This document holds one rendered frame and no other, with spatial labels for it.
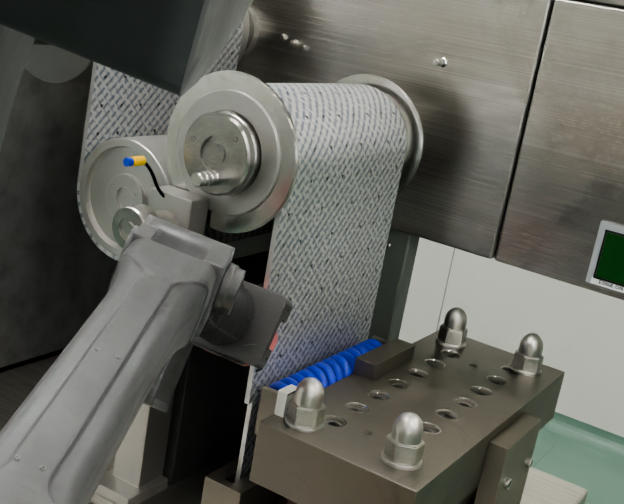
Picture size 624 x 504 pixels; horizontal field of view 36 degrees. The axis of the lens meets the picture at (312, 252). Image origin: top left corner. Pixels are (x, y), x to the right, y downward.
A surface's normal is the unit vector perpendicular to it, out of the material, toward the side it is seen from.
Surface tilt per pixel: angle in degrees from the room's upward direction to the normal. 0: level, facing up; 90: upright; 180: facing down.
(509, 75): 90
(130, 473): 90
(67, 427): 13
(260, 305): 60
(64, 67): 90
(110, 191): 90
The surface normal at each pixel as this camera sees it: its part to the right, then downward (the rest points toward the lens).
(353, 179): 0.84, 0.28
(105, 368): 0.36, -0.86
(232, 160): -0.52, 0.14
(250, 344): -0.36, -0.35
